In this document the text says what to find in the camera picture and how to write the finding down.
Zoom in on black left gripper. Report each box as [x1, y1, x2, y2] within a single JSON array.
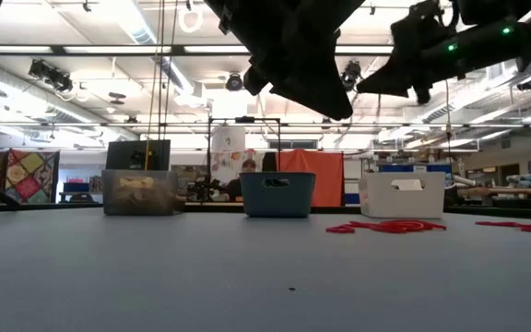
[[203, 0, 368, 123]]

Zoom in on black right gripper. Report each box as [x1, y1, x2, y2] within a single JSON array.
[[356, 1, 498, 104]]

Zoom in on long thin red band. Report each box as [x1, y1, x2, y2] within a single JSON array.
[[324, 219, 447, 235]]

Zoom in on wide tan rubber band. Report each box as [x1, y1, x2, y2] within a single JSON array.
[[117, 176, 156, 193]]

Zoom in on black studio light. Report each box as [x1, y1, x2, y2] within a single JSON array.
[[27, 58, 76, 94], [338, 59, 369, 93]]

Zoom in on orange cloth panel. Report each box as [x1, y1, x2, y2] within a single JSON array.
[[276, 148, 345, 208]]

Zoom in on black rectangular stand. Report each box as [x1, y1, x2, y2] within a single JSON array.
[[206, 116, 282, 174]]

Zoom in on blue board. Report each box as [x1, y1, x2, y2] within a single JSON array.
[[377, 163, 454, 174]]

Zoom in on person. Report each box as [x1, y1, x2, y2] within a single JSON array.
[[225, 159, 258, 203]]

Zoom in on teal plastic basket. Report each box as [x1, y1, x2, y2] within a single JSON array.
[[239, 172, 316, 219]]

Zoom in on floral cloth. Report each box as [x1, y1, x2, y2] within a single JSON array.
[[209, 149, 266, 184]]

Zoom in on white plastic basket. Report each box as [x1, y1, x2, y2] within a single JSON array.
[[357, 172, 446, 219]]

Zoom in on small black background machine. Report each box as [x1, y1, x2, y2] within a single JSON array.
[[185, 177, 226, 203]]

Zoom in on wooden side table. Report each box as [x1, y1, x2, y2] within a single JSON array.
[[457, 185, 531, 196]]

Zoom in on black monitor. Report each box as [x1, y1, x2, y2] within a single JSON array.
[[104, 138, 172, 172]]

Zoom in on blue table mat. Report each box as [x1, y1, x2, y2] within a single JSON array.
[[0, 209, 531, 332]]

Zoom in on grey plastic basket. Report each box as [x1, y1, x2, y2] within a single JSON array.
[[100, 169, 179, 217]]

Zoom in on blue storage bin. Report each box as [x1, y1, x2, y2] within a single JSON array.
[[62, 181, 91, 195]]

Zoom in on colourful patchwork quilt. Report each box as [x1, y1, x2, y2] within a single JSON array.
[[6, 148, 61, 205]]

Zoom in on yellow hanging cord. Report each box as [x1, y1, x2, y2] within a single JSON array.
[[442, 77, 454, 153]]

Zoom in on round black camera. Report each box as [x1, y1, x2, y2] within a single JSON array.
[[225, 72, 254, 93]]

